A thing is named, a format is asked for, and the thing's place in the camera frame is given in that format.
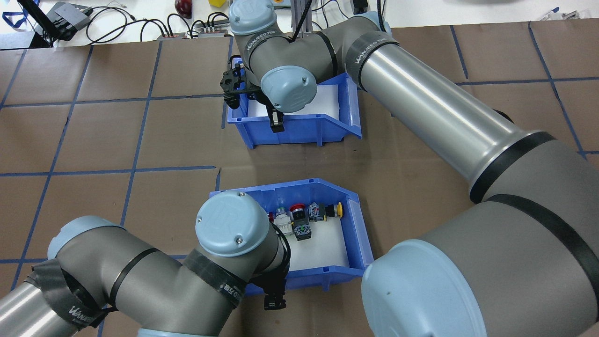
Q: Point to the blue bin with capacitors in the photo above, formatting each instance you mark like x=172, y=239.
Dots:
x=304, y=133

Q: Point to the blue bin with buttons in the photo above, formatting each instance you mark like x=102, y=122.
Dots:
x=327, y=281

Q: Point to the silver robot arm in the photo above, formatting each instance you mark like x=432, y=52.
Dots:
x=140, y=281
x=444, y=107

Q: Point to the white grey push button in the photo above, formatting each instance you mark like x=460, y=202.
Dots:
x=282, y=220

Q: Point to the red mushroom stop button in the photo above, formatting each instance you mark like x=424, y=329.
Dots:
x=298, y=213

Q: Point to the yellow push button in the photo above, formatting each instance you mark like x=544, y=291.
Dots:
x=330, y=210

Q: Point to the black grey box device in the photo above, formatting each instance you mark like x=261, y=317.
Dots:
x=70, y=14

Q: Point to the white foam pad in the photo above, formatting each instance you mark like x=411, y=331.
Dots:
x=323, y=100
x=323, y=248

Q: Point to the yellow block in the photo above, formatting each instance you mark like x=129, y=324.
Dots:
x=217, y=3

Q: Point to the dark red ball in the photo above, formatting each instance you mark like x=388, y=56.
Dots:
x=183, y=6

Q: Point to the black power adapter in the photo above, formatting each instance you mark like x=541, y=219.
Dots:
x=361, y=5

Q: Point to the black stand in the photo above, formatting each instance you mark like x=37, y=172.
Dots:
x=40, y=21

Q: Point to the blue pen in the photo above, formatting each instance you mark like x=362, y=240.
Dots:
x=548, y=14

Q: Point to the black switch with green block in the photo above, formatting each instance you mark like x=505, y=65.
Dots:
x=302, y=231

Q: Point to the aluminium profile post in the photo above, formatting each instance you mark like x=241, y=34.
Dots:
x=303, y=23

